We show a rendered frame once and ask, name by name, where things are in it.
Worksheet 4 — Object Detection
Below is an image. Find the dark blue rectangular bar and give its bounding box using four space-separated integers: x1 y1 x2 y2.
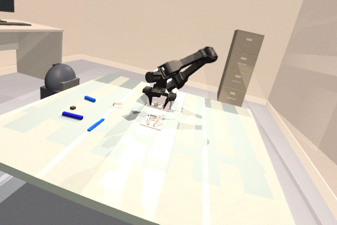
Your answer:
62 112 83 120

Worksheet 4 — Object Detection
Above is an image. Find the blue long bar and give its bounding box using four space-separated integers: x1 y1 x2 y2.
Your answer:
87 118 105 132

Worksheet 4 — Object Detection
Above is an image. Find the short blue bar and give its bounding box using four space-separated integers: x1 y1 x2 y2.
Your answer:
84 96 96 103

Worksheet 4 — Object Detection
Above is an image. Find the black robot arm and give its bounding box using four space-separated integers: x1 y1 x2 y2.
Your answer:
145 47 218 97

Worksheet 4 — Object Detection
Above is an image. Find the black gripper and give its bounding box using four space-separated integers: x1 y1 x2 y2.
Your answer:
142 82 176 109

